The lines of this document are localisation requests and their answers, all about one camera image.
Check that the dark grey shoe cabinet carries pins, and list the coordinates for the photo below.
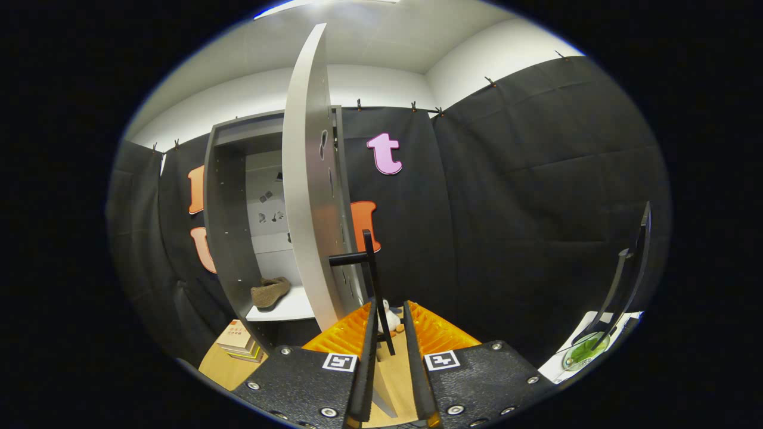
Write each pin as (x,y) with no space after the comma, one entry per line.
(229,238)

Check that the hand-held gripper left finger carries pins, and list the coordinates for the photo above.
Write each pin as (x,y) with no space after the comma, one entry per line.
(365,381)

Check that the brown fuzzy shoe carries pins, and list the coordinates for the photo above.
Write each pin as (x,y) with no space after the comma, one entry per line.
(269,292)

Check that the ceiling light panel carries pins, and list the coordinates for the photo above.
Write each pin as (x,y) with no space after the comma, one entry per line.
(286,7)

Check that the white plush duck toy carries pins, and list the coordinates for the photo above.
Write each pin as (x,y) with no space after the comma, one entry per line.
(390,319)

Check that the green round dish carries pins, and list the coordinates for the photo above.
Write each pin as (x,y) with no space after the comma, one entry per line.
(581,356)

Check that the beige shoe cabinet door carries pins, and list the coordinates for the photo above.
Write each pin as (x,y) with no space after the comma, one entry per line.
(310,208)

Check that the stack of books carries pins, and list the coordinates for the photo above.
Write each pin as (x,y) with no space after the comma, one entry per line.
(238,342)

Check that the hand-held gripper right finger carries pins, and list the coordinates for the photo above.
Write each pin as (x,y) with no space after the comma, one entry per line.
(417,381)

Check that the black backdrop cloth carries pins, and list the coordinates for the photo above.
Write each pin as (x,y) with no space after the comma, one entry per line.
(506,208)

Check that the black curved stand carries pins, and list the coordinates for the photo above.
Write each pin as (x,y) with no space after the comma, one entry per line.
(632,268)

